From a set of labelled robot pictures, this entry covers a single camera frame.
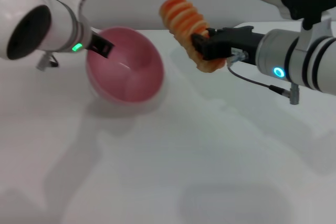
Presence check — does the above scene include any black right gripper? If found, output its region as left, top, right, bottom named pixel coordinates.
left=191, top=25, right=268, bottom=66

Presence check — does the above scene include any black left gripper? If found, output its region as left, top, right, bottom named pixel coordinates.
left=88, top=28, right=115, bottom=59

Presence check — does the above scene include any orange ridged bread loaf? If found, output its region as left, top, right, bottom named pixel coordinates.
left=159, top=0, right=226, bottom=74

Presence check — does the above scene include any pink plastic bowl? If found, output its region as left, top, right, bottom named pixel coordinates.
left=86, top=26, right=165, bottom=104

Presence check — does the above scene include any left gripper cable with plug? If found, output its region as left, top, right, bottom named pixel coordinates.
left=36, top=52, right=60, bottom=71

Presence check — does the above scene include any silver right camera mount bracket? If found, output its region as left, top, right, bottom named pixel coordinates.
left=295, top=16, right=333, bottom=52

